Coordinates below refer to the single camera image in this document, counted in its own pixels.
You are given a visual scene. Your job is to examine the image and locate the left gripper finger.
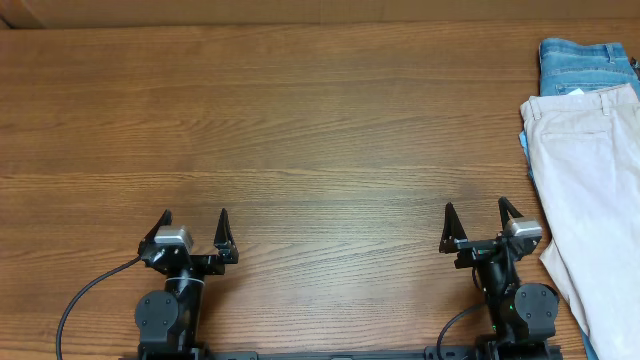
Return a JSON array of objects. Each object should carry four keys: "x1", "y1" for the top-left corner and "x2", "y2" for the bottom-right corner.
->
[
  {"x1": 214, "y1": 208, "x2": 236, "y2": 255},
  {"x1": 138, "y1": 209, "x2": 173, "y2": 250}
]

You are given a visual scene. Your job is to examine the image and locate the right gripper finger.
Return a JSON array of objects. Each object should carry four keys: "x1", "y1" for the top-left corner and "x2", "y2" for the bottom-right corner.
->
[
  {"x1": 498, "y1": 196, "x2": 523, "y2": 233},
  {"x1": 439, "y1": 202, "x2": 468, "y2": 253}
]

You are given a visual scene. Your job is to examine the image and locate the beige khaki shorts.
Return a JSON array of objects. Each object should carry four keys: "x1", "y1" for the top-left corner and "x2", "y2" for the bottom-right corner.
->
[{"x1": 520, "y1": 85, "x2": 639, "y2": 359}]

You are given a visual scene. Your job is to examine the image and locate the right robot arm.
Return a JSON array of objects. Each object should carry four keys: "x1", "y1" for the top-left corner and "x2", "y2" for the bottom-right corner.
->
[{"x1": 435, "y1": 197, "x2": 563, "y2": 360}]

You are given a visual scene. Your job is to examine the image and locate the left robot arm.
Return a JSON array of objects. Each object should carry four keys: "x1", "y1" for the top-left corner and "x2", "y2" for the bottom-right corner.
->
[{"x1": 134, "y1": 210, "x2": 239, "y2": 359}]

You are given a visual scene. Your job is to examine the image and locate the light blue garment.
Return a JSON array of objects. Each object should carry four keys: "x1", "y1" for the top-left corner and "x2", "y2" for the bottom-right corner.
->
[{"x1": 519, "y1": 130, "x2": 535, "y2": 186}]

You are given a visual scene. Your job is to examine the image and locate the blue denim jeans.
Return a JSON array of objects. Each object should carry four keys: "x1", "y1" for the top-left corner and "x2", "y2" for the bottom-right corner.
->
[{"x1": 539, "y1": 38, "x2": 639, "y2": 96}]

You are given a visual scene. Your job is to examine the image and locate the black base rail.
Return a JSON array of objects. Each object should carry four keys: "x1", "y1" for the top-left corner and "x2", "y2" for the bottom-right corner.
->
[{"x1": 120, "y1": 346, "x2": 563, "y2": 360}]

